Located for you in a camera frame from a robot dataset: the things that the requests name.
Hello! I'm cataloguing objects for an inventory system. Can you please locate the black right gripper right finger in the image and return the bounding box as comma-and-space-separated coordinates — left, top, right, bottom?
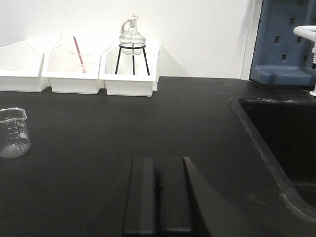
158, 156, 218, 237

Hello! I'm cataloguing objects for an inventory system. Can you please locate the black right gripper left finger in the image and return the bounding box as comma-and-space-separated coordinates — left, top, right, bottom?
123, 158, 156, 235

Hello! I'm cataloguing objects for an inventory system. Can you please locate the clear glass beaker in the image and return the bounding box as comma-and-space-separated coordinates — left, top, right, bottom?
0, 107, 31, 159

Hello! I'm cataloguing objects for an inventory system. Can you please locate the black lab sink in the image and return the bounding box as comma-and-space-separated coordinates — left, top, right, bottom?
230, 97, 316, 223

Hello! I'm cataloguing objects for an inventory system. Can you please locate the right white plastic bin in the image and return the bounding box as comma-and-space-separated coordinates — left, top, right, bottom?
99, 42, 160, 97

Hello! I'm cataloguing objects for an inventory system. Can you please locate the white plastic bin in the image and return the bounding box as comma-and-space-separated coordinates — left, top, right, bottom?
0, 34, 62, 92
41, 37, 113, 94
99, 42, 160, 97

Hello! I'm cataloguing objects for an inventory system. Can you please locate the red striped stirring rod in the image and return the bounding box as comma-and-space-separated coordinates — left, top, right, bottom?
73, 36, 86, 73

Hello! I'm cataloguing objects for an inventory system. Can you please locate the middle white plastic bin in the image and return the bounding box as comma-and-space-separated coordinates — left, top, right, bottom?
41, 37, 113, 94

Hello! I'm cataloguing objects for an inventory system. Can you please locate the blue pegboard drying rack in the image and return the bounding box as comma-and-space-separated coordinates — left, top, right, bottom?
249, 0, 316, 86

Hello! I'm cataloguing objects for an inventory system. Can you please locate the glass alcohol lamp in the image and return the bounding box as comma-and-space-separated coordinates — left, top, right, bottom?
119, 15, 146, 56

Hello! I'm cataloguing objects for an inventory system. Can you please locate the left white plastic bin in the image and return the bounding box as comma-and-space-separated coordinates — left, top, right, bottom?
0, 34, 62, 92

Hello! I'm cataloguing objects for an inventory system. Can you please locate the white lab faucet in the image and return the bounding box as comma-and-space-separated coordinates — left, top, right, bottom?
293, 25, 316, 96

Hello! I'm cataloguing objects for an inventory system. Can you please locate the black wire tripod stand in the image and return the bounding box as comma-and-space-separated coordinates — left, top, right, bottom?
115, 43, 150, 75

